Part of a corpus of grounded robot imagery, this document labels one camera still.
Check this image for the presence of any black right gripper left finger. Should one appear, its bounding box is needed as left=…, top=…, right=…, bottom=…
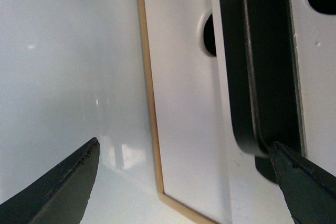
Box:
left=1, top=137, right=100, bottom=223

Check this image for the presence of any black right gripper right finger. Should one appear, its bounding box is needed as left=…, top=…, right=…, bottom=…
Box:
left=270, top=142, right=335, bottom=223

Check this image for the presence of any white drawer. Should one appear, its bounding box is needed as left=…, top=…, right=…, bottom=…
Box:
left=145, top=0, right=232, bottom=223
left=212, top=0, right=335, bottom=223

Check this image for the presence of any wooden drawer cabinet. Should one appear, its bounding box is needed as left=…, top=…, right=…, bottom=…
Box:
left=137, top=0, right=216, bottom=223

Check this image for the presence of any black drawer handle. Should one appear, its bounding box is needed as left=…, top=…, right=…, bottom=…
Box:
left=219, top=0, right=303, bottom=183

